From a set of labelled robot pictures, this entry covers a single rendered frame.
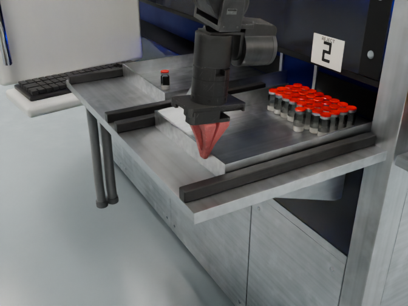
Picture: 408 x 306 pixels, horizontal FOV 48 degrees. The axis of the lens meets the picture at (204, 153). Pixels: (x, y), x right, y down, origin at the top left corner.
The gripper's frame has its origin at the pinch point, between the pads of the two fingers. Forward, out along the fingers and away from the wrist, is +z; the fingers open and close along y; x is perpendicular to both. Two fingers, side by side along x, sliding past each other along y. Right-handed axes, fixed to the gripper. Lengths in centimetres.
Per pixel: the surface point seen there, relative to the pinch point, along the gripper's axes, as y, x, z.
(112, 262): 16, 88, 89
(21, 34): -12, 87, -3
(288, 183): 9.8, -10.3, 2.4
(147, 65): 14, 54, -1
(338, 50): 31.0, 4.4, -15.0
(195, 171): -1.1, 0.3, 3.3
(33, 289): -16, 88, 92
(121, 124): -6.3, 21.0, 1.8
